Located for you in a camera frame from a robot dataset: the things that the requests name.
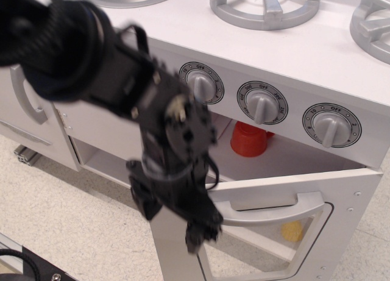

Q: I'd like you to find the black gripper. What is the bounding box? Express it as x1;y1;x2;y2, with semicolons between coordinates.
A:
125;158;225;254

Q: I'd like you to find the white oven door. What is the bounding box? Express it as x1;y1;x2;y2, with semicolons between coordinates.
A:
151;168;383;280

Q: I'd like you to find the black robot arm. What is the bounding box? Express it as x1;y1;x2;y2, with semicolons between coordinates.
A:
1;0;223;254

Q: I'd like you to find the middle grey oven knob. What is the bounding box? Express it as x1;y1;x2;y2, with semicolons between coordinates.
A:
237;81;288;125

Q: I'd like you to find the red plastic cup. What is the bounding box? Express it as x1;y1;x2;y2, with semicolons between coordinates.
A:
230;121;274;157

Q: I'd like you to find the yellow toy food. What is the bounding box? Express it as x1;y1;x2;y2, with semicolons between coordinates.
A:
281;221;303;243

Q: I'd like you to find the white middle cabinet door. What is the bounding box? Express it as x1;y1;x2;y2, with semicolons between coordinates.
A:
53;101;147;178

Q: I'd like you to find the white cabinet door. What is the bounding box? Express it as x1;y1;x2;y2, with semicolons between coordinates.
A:
1;66;80;171
53;101;147;178

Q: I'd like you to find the left grey stove knob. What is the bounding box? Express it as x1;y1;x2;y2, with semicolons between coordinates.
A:
179;62;224;104

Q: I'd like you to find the grey stove knob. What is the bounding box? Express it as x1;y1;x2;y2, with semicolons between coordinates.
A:
302;102;362;148
179;62;224;104

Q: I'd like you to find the white left cabinet door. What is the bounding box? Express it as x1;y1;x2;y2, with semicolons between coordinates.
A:
1;66;80;171

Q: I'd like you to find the right grey stove knob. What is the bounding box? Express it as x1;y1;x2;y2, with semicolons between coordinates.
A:
302;102;362;148

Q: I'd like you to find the left silver stove burner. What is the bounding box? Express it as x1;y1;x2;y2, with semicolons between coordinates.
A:
209;0;321;30

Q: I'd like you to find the silver stove burner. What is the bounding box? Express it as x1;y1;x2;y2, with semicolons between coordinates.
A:
350;0;389;64
209;0;321;30

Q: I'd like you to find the right silver stove burner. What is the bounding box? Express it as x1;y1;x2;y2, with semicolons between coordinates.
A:
350;0;389;64

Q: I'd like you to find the grey oven door handle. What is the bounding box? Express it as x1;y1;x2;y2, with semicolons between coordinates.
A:
214;191;325;227

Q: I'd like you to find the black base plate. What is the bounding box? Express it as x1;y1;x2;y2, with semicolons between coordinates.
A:
22;246;76;281

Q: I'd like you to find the aluminium frame rail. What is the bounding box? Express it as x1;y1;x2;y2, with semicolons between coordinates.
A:
14;145;41;166

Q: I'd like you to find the grey left door handle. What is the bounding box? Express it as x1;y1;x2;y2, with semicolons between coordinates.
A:
10;65;48;125

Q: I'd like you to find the black braided cable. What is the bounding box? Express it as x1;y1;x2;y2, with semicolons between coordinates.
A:
0;247;34;281

